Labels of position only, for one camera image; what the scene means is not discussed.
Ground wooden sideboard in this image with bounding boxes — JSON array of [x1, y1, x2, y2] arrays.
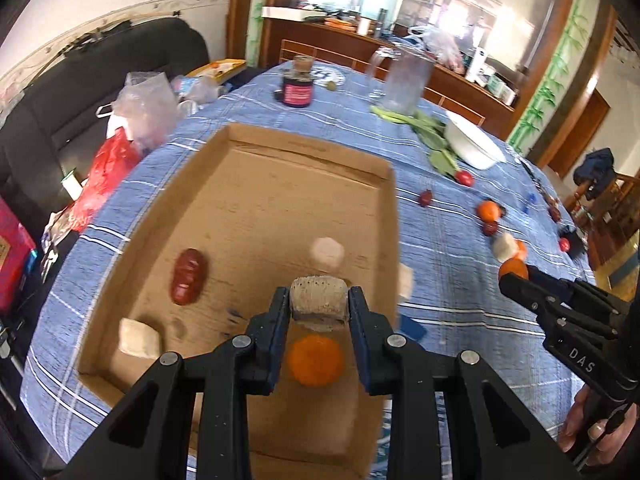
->
[[230, 0, 618, 171]]

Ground clear plastic bag with food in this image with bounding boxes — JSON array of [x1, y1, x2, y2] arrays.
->
[[407, 25, 466, 71]]

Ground black sofa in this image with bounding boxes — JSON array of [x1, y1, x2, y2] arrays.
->
[[0, 16, 211, 281]]

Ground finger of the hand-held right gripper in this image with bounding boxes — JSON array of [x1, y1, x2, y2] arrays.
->
[[525, 266, 631, 321], [499, 272, 566, 331]]

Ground dark jar red label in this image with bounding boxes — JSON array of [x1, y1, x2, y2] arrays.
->
[[281, 55, 315, 108]]

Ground blue plaid tablecloth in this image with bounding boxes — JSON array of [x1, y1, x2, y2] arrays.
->
[[20, 62, 601, 480]]

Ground person's right hand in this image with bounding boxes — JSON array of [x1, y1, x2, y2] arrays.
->
[[557, 391, 620, 467]]

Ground green bamboo wall decor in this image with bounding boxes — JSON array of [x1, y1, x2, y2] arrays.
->
[[250, 0, 273, 68], [505, 0, 603, 156]]

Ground wooden chair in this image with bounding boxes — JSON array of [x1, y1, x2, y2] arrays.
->
[[422, 85, 487, 128], [279, 39, 373, 73]]

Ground crumpled clear plastic bag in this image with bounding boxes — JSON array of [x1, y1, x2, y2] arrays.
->
[[96, 71, 181, 153]]

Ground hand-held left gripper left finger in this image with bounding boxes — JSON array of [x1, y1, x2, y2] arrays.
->
[[65, 285, 291, 480]]

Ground green leafy vegetable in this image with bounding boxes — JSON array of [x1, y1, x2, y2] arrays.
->
[[370, 105, 461, 178]]

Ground small dark object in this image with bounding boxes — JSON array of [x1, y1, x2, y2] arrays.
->
[[515, 157, 548, 196]]

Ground white green boxes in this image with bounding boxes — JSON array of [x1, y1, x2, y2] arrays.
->
[[482, 72, 521, 106]]

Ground wooden stair railing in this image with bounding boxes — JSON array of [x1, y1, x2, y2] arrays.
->
[[565, 175, 640, 291]]

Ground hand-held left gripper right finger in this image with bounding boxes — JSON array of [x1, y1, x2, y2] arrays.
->
[[348, 286, 583, 480]]

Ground red gift bag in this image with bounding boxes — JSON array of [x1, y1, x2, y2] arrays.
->
[[0, 195, 38, 313]]

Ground brown wooden door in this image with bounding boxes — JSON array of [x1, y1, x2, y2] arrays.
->
[[547, 87, 612, 178]]

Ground dark blue jacket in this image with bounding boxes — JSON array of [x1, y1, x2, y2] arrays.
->
[[572, 147, 616, 200]]

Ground white flat box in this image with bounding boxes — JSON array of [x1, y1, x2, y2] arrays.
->
[[261, 5, 326, 23]]

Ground small black box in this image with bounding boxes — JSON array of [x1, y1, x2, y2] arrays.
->
[[560, 225, 591, 258]]

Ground clear glass pitcher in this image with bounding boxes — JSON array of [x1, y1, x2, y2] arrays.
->
[[365, 46, 436, 116]]

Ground large red date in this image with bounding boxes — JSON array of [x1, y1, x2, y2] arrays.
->
[[170, 247, 208, 306]]

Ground white bottle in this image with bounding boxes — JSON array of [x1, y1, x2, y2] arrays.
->
[[465, 46, 488, 83]]

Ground white bowl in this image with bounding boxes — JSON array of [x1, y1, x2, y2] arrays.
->
[[444, 110, 507, 171]]

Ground red plastic bag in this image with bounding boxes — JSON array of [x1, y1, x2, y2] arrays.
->
[[70, 127, 143, 233]]

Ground shallow cardboard box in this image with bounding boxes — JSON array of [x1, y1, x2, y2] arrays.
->
[[77, 122, 401, 480]]

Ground dark utensil holder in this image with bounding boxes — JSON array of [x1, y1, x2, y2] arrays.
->
[[376, 7, 396, 38]]

